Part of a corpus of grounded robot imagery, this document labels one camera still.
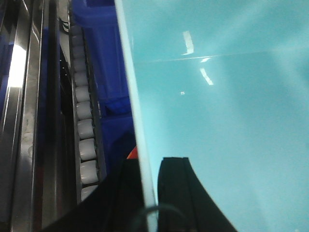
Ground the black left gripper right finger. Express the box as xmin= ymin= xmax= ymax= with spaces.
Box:
xmin=157 ymin=158 xmax=236 ymax=232

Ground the dark blue bin lower centre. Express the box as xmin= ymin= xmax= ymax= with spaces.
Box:
xmin=72 ymin=0 xmax=136 ymax=172

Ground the stainless steel shelf rail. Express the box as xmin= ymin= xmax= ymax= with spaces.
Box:
xmin=0 ymin=0 xmax=75 ymax=232

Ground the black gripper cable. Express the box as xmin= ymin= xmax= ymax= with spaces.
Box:
xmin=131 ymin=204 xmax=186 ymax=232

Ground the red snack package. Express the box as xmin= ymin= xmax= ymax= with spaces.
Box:
xmin=127 ymin=146 xmax=138 ymax=160

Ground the light blue plastic bin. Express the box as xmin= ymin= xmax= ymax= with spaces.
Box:
xmin=115 ymin=0 xmax=309 ymax=232

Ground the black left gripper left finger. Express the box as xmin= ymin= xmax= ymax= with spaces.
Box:
xmin=43 ymin=159 xmax=144 ymax=232

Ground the white roller track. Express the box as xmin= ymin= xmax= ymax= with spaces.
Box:
xmin=69 ymin=25 xmax=107 ymax=203

